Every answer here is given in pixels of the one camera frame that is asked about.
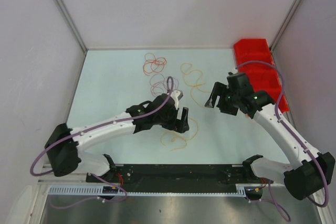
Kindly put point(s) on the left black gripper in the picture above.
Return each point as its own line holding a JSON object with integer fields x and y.
{"x": 179, "y": 125}

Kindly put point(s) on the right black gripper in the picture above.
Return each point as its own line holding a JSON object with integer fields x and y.
{"x": 220, "y": 89}

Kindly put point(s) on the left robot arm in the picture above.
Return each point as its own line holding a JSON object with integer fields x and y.
{"x": 66, "y": 147}

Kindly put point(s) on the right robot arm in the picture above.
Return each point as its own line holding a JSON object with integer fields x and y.
{"x": 307, "y": 171}

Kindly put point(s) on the red compartment bin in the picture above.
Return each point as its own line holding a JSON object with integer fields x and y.
{"x": 249, "y": 53}

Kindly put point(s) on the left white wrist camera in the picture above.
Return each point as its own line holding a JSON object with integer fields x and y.
{"x": 176, "y": 95}

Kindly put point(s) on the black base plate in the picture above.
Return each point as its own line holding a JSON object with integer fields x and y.
{"x": 182, "y": 178}

